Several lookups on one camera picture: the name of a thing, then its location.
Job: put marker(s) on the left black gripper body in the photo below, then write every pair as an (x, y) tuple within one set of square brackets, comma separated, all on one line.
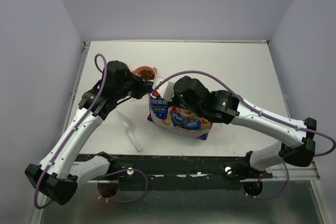
[(133, 86)]

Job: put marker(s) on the pink bowl right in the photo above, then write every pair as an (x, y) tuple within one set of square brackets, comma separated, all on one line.
[(135, 71)]

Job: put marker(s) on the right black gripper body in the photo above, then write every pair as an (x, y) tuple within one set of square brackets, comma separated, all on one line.
[(177, 101)]

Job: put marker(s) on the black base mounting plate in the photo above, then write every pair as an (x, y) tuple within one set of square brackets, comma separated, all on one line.
[(172, 173)]

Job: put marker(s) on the clear plastic scoop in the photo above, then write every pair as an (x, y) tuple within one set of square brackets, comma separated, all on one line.
[(129, 128)]

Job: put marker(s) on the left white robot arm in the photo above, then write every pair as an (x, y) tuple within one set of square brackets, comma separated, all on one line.
[(56, 176)]

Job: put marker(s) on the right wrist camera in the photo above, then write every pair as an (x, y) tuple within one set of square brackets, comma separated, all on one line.
[(165, 92)]

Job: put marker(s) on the pink pet food bag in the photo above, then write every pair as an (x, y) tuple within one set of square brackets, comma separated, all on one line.
[(178, 120)]

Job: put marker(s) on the kibble in pink bowl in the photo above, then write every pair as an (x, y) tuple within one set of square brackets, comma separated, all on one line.
[(146, 74)]

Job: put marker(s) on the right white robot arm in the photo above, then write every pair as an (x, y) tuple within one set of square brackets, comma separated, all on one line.
[(294, 143)]

